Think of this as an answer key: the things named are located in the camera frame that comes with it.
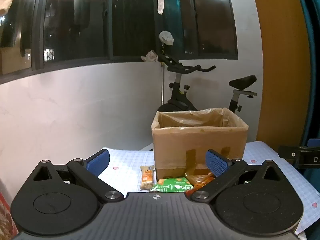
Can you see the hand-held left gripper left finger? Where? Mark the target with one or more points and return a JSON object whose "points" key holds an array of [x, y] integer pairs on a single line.
{"points": [[98, 163]]}

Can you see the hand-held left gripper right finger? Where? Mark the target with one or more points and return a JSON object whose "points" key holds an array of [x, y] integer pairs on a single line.
{"points": [[216, 165]]}

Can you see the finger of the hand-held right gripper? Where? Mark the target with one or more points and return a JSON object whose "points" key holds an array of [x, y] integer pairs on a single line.
{"points": [[302, 157]]}

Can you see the brown cardboard box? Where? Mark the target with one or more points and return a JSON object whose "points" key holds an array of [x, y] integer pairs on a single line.
{"points": [[175, 147]]}

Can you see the green snack packet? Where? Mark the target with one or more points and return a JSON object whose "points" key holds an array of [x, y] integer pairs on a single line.
{"points": [[172, 185]]}

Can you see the beige orange snack bar packet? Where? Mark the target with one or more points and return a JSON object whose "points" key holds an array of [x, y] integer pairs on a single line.
{"points": [[146, 177]]}

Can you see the grid patterned table cover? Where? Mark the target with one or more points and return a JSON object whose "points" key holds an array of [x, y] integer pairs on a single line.
{"points": [[125, 162]]}

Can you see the black exercise bike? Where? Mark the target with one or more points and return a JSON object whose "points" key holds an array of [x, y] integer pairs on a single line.
{"points": [[243, 82]]}

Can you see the orange wooden cabinet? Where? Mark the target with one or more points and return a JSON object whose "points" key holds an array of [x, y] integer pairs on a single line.
{"points": [[280, 67]]}

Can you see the metal pole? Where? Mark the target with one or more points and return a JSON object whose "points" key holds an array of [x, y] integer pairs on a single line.
{"points": [[163, 85]]}

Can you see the red patterned bag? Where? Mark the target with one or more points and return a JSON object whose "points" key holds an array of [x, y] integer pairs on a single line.
{"points": [[6, 215]]}

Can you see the crumpled white cloth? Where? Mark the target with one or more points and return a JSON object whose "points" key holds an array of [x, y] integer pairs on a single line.
{"points": [[150, 56]]}

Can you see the white plastic bag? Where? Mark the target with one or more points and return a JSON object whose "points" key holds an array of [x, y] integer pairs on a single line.
{"points": [[166, 37]]}

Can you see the dark framed window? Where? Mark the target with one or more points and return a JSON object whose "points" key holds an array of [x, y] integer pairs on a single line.
{"points": [[75, 25]]}

